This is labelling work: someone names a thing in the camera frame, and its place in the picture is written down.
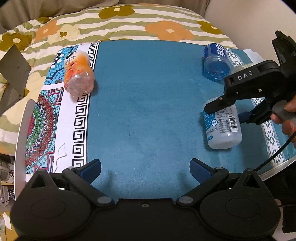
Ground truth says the white translucent plastic cup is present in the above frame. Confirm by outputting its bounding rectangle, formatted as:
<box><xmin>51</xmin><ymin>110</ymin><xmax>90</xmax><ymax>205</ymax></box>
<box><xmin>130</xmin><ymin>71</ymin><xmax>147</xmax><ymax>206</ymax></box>
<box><xmin>203</xmin><ymin>105</ymin><xmax>242</xmax><ymax>150</ymax></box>

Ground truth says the blue plastic cup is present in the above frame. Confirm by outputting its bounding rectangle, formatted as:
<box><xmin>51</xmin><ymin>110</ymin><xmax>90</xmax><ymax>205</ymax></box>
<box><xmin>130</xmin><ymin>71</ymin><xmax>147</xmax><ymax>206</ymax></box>
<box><xmin>203</xmin><ymin>43</ymin><xmax>231</xmax><ymax>82</ymax></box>

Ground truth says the orange pink plastic cup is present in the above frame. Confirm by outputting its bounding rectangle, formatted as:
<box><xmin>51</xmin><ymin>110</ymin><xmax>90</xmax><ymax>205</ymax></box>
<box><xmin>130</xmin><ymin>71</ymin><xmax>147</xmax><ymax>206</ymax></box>
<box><xmin>64</xmin><ymin>50</ymin><xmax>95</xmax><ymax>97</ymax></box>

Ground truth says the person's right hand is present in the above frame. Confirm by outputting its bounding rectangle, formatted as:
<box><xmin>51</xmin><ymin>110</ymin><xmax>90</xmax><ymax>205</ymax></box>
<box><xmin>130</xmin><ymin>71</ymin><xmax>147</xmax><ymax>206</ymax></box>
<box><xmin>271</xmin><ymin>96</ymin><xmax>295</xmax><ymax>137</ymax></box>

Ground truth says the blue patterned cloth mat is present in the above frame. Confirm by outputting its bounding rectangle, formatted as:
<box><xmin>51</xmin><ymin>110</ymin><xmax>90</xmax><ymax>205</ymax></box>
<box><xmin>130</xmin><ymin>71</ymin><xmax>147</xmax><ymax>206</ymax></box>
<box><xmin>25</xmin><ymin>40</ymin><xmax>287</xmax><ymax>199</ymax></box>

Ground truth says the grey laptop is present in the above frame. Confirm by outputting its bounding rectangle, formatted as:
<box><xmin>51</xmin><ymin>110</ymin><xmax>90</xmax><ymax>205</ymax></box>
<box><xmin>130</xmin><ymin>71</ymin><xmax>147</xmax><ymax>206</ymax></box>
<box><xmin>1</xmin><ymin>44</ymin><xmax>31</xmax><ymax>115</ymax></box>

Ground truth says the floral striped quilt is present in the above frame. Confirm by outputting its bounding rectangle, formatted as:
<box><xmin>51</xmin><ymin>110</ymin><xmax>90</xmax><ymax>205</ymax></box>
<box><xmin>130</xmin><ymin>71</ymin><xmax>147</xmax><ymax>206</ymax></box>
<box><xmin>0</xmin><ymin>2</ymin><xmax>239</xmax><ymax>156</ymax></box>

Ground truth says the black cable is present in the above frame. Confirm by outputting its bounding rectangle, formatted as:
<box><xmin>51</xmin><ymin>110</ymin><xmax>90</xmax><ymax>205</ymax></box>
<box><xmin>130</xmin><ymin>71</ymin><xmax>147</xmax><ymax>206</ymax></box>
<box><xmin>254</xmin><ymin>131</ymin><xmax>296</xmax><ymax>172</ymax></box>

